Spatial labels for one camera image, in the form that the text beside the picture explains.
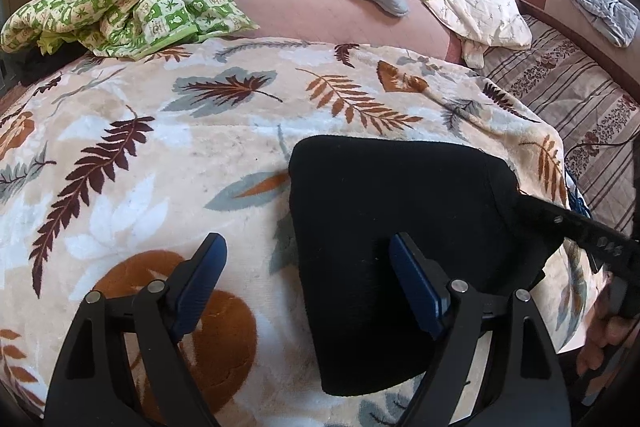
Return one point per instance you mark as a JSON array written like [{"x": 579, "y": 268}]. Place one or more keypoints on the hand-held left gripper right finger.
[{"x": 415, "y": 282}]

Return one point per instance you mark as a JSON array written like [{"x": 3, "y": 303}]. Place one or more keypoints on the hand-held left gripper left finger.
[{"x": 200, "y": 282}]

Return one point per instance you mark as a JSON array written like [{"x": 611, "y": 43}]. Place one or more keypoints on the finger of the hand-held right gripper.
[{"x": 575, "y": 229}]

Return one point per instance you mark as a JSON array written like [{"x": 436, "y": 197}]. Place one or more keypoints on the black pants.
[{"x": 370, "y": 207}]

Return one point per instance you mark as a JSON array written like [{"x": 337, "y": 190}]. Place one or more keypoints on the person's right hand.
[{"x": 600, "y": 342}]

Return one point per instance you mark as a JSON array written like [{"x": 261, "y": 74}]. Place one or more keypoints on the leaf print fleece blanket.
[{"x": 150, "y": 167}]

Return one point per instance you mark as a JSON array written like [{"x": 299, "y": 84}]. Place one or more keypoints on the striped floral bedsheet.
[{"x": 565, "y": 97}]

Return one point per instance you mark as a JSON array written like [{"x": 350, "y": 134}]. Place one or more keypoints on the crumpled grey cloth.
[{"x": 602, "y": 12}]

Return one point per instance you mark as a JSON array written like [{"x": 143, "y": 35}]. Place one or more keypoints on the white quilted cloth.
[{"x": 480, "y": 12}]

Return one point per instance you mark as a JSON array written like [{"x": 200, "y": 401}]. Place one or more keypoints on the pink sofa cushion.
[{"x": 330, "y": 12}]

